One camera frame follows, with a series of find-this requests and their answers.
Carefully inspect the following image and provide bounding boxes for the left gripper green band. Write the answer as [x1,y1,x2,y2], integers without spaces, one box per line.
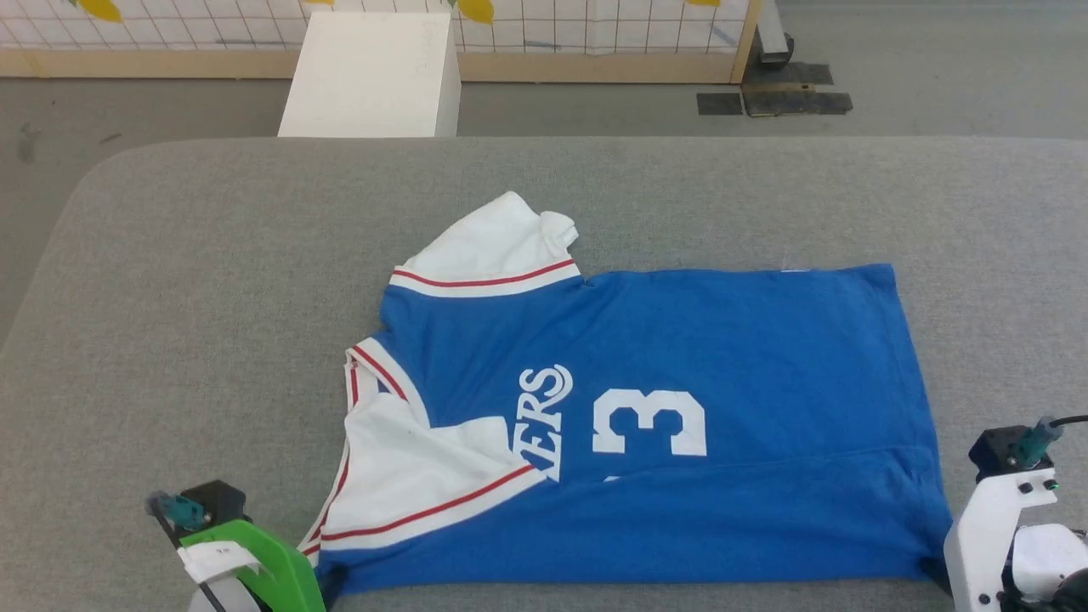
[178,520,328,612]

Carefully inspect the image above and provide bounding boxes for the blue basketball jersey white sleeves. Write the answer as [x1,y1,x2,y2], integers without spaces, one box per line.
[297,191,954,594]

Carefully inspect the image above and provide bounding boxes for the right arm black cable teal plug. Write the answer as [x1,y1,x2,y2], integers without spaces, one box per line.
[1007,414,1088,470]

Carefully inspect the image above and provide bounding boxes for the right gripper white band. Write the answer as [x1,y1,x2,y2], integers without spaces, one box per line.
[943,467,1060,612]

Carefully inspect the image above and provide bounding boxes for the white paper label tag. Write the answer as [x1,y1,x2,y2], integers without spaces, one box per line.
[177,542,266,584]

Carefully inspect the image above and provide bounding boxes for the white rectangular box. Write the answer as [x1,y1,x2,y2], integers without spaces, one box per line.
[278,12,462,139]

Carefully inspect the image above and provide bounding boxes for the lemon print grid partition panel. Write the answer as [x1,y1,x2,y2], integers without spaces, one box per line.
[0,0,762,84]

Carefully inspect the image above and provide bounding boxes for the grey metal stand foot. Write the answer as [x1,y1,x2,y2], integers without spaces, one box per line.
[756,0,796,69]

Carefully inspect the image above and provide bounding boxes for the black floor tape patches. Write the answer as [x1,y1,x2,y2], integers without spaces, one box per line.
[697,61,854,117]

